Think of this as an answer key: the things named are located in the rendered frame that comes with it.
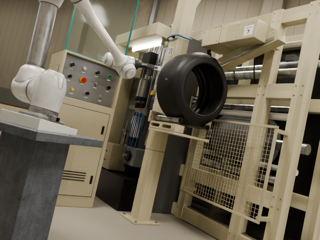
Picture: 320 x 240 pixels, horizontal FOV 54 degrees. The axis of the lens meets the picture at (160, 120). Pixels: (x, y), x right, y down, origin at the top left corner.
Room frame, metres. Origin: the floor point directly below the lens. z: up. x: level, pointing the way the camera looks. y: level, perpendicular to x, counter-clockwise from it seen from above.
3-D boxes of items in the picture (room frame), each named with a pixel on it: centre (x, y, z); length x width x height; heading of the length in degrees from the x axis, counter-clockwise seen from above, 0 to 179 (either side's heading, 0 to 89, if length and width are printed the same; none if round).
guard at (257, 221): (2.56, -0.58, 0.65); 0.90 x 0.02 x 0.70; 34
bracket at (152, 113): (2.72, -0.07, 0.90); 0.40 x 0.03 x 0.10; 124
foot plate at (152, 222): (2.77, -0.01, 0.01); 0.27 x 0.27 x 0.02; 34
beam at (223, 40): (2.63, -0.49, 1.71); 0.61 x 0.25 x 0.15; 34
